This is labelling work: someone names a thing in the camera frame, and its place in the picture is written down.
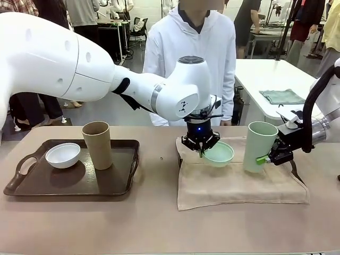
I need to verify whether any black pole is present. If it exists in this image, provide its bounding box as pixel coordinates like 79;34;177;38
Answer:
275;0;294;62

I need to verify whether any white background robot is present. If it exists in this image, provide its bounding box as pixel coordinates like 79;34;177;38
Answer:
98;0;133;21

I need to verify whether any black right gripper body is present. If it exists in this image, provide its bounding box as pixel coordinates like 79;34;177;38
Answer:
276;124;306;155

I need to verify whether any white bowl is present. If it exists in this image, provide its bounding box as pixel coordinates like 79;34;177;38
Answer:
45;142;81;169

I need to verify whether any person in yellow shirt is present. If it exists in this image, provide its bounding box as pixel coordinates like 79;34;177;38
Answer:
315;0;340;80

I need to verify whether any desk with white legs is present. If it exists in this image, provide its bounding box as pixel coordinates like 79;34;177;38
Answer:
97;20;131;66

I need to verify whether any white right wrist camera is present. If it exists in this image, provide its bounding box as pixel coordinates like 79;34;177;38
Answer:
275;109;303;130

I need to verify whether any black braided cable sleeve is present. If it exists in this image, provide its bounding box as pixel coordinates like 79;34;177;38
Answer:
303;65;340;154

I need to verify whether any person in dark red top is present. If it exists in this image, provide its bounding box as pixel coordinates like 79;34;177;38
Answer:
288;0;327;64

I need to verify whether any person in white hooded coat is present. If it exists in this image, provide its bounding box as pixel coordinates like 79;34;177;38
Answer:
142;0;237;127

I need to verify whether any person in plaid shirt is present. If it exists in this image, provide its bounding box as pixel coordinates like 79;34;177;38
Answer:
0;0;40;15

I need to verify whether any white side table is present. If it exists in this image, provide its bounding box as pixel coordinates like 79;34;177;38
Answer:
235;58;319;121

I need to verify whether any tall brown cup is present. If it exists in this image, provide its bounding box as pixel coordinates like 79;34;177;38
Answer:
81;121;114;171

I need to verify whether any person's right forearm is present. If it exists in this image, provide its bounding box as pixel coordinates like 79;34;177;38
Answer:
149;110;171;127

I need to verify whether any black office chair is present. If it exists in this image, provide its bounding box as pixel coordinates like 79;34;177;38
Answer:
130;17;149;40

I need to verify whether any person in grey shirt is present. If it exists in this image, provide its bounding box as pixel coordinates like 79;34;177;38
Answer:
64;0;99;28

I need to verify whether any person in black T-shirt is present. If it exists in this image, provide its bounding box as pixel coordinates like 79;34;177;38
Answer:
233;0;263;60

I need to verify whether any dark brown serving tray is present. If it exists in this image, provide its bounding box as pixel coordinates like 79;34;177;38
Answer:
177;156;310;189
3;139;141;197

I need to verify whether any person's left forearm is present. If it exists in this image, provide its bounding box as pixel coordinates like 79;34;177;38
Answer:
219;79;236;123

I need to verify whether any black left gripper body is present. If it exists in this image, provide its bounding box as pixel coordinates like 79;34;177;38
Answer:
185;118;213;146

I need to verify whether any pale green bowl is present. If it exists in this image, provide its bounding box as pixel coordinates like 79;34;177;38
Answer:
203;141;235;168

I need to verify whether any tall pale green cup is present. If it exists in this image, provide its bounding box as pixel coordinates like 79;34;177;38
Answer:
243;121;279;173

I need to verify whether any green cloth mat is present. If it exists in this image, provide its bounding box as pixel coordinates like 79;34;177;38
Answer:
259;89;306;105

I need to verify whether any grey workbench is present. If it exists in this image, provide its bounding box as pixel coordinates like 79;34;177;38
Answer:
249;25;292;59

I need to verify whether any beige cloth mat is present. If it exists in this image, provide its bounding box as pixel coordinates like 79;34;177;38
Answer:
175;137;311;212

